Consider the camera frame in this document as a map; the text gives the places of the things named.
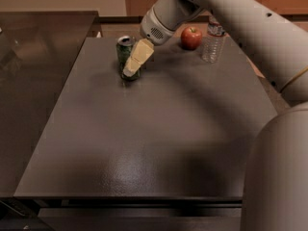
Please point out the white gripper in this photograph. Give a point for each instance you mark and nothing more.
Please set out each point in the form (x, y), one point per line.
(152, 29)

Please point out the green soda can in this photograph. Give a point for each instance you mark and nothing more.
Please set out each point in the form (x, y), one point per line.
(123, 49)

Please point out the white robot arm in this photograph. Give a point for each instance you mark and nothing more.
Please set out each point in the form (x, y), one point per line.
(275, 194)

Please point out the red apple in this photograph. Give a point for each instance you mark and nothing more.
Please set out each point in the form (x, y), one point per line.
(191, 38)

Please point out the clear plastic water bottle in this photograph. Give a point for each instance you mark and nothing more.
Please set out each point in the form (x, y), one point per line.
(214, 41)

